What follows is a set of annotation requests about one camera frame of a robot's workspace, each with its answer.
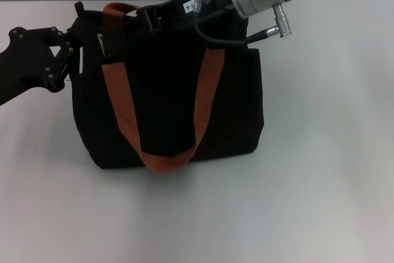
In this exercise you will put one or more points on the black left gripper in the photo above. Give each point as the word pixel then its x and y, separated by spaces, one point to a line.
pixel 21 69

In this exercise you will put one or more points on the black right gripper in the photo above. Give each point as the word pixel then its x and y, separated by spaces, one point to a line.
pixel 184 7

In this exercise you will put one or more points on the silver zipper pull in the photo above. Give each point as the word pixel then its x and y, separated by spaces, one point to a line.
pixel 104 46

